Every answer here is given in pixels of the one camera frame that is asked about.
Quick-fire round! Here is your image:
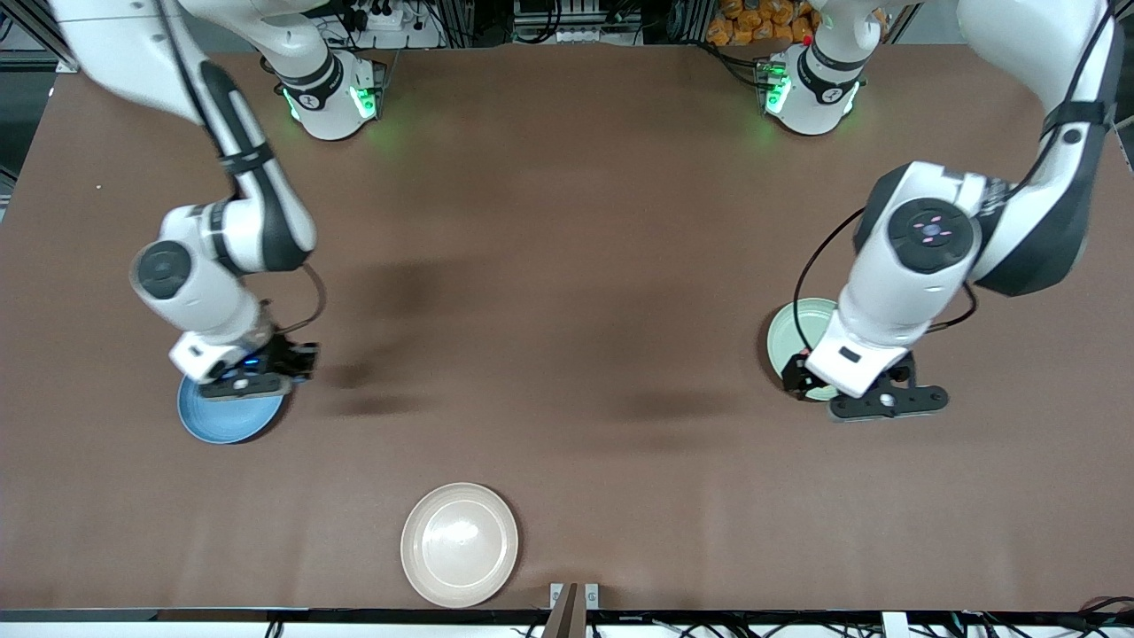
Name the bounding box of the blue plate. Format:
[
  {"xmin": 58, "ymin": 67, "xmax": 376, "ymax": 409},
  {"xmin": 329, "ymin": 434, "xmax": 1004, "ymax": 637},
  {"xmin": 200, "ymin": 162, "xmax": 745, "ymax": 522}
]
[{"xmin": 177, "ymin": 372, "xmax": 286, "ymax": 446}]

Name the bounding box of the cable bundle under table edge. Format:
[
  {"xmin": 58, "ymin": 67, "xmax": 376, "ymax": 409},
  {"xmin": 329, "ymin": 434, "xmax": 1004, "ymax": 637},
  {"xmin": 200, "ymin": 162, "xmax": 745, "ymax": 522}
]
[{"xmin": 961, "ymin": 595, "xmax": 1134, "ymax": 638}]

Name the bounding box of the orange snack bag pile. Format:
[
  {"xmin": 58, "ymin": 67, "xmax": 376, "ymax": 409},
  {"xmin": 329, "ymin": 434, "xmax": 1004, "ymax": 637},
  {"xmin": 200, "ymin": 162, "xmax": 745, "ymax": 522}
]
[{"xmin": 706, "ymin": 0, "xmax": 820, "ymax": 48}]

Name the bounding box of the white power strip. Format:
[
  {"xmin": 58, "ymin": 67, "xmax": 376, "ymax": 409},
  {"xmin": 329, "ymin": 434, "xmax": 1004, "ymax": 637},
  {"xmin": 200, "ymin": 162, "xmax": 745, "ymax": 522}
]
[{"xmin": 346, "ymin": 0, "xmax": 446, "ymax": 51}]

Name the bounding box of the pale green plate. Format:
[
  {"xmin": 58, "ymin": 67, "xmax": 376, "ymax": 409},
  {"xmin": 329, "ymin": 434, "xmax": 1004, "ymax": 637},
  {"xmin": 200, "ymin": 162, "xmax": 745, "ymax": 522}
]
[{"xmin": 766, "ymin": 298, "xmax": 841, "ymax": 402}]

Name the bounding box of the aluminium frame post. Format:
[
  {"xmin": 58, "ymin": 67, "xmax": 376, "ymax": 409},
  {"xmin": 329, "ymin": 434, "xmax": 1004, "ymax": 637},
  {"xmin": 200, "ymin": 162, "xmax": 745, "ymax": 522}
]
[{"xmin": 0, "ymin": 0, "xmax": 81, "ymax": 74}]

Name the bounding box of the brown camera stand pole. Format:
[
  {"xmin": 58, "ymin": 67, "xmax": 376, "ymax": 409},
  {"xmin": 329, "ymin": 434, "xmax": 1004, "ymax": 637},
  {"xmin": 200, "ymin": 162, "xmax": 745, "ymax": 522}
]
[{"xmin": 541, "ymin": 582, "xmax": 581, "ymax": 638}]

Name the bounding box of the brown table cover sheet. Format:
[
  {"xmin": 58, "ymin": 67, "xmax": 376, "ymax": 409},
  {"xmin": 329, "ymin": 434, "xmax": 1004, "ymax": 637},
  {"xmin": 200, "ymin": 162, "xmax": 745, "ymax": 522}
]
[{"xmin": 0, "ymin": 43, "xmax": 1134, "ymax": 614}]

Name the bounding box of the beige plate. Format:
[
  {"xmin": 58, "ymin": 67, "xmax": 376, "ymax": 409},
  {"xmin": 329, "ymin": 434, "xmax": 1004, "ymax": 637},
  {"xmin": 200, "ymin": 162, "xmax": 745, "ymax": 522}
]
[{"xmin": 400, "ymin": 482, "xmax": 520, "ymax": 609}]

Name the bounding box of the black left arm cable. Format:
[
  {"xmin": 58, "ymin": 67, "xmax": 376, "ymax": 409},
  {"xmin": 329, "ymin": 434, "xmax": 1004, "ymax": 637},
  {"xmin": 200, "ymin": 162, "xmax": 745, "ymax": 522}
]
[{"xmin": 792, "ymin": 206, "xmax": 979, "ymax": 355}]

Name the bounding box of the metal mounting bracket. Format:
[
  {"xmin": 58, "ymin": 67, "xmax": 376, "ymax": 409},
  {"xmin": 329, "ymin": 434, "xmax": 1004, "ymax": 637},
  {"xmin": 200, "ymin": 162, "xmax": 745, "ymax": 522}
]
[{"xmin": 549, "ymin": 582, "xmax": 601, "ymax": 612}]

